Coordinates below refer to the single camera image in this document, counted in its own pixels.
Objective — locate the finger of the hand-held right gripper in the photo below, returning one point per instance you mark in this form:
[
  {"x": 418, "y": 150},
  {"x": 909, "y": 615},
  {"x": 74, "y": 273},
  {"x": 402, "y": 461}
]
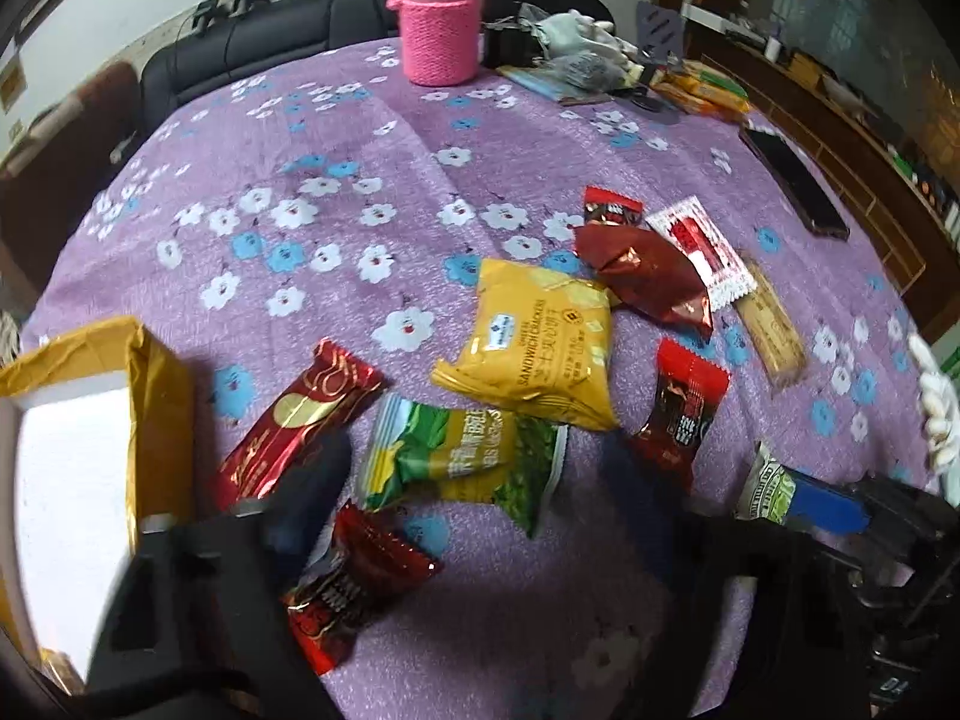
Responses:
[{"x": 825, "y": 502}]

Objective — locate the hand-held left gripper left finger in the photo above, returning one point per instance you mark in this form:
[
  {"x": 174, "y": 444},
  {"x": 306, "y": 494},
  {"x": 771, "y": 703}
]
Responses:
[{"x": 315, "y": 495}]

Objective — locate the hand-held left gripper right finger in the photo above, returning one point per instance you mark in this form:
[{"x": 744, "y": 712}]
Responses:
[{"x": 637, "y": 495}]

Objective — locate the green white snack packet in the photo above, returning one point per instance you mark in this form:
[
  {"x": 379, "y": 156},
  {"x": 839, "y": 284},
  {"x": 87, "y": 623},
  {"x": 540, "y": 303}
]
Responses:
[{"x": 765, "y": 491}]

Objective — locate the long red gold snack packet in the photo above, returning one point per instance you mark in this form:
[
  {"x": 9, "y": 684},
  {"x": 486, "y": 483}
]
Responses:
[{"x": 300, "y": 412}]

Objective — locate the red foil candy packet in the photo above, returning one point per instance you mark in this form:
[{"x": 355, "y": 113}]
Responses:
[{"x": 360, "y": 577}]

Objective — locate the green yellow snack packet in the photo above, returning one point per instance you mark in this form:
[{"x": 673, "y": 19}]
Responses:
[{"x": 450, "y": 457}]

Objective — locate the tan snack bar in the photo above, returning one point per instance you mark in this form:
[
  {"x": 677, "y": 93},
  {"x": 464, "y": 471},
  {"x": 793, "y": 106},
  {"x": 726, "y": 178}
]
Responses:
[{"x": 772, "y": 330}]

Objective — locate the cardboard box with gold tape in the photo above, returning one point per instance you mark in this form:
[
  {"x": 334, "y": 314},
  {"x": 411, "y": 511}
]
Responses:
[{"x": 157, "y": 405}]

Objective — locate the yellow cracker packet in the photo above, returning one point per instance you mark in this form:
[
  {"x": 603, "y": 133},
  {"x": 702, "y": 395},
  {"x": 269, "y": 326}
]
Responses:
[{"x": 525, "y": 345}]

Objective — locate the dark red foil packet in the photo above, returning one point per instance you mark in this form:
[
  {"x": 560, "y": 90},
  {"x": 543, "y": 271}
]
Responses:
[{"x": 645, "y": 277}]

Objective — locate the red white snack packet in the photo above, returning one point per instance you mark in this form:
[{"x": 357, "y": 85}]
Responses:
[{"x": 701, "y": 244}]

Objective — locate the small red black candy packet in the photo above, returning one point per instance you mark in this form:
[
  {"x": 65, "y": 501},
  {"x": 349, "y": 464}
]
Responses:
[{"x": 611, "y": 208}]

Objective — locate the person's right hand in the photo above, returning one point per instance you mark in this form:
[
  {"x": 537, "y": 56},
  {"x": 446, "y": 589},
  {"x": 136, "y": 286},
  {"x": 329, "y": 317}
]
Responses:
[{"x": 939, "y": 405}]

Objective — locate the black smartphone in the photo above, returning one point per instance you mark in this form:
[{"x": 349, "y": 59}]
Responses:
[{"x": 795, "y": 184}]

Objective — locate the purple floral tablecloth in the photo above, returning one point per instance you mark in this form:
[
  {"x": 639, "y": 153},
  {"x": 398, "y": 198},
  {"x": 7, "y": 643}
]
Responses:
[{"x": 360, "y": 157}]

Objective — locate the wooden cabinet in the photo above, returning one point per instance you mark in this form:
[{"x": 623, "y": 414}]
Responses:
[{"x": 847, "y": 135}]

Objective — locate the yellow orange packets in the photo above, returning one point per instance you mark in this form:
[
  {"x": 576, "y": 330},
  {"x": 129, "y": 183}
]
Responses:
[{"x": 705, "y": 94}]

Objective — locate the brown chair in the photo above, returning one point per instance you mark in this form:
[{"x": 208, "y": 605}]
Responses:
[{"x": 67, "y": 150}]

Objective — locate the blue booklet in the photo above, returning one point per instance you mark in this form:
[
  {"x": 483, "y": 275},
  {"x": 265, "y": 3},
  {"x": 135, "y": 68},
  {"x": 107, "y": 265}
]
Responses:
[{"x": 540, "y": 81}]

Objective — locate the dark grey mesh pouch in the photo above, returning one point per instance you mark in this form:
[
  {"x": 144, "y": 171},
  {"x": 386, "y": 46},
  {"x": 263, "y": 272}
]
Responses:
[{"x": 585, "y": 71}]

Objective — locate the black leather sofa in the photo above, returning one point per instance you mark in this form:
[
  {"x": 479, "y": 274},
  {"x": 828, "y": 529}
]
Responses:
[{"x": 285, "y": 37}]

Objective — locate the white gloves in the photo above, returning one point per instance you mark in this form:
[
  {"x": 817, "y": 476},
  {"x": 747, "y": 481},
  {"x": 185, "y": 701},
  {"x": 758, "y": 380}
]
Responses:
[{"x": 592, "y": 34}]

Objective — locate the purple phone stand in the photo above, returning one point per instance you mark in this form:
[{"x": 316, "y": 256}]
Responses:
[{"x": 660, "y": 30}]

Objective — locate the small black box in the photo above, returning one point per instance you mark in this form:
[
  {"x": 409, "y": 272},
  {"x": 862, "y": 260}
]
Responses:
[{"x": 506, "y": 45}]

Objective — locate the pink bottle with knitted sleeve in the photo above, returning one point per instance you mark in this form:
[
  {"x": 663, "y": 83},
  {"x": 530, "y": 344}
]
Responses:
[{"x": 439, "y": 30}]

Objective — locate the clear plastic bag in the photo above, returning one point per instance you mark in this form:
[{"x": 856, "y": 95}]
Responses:
[{"x": 536, "y": 19}]

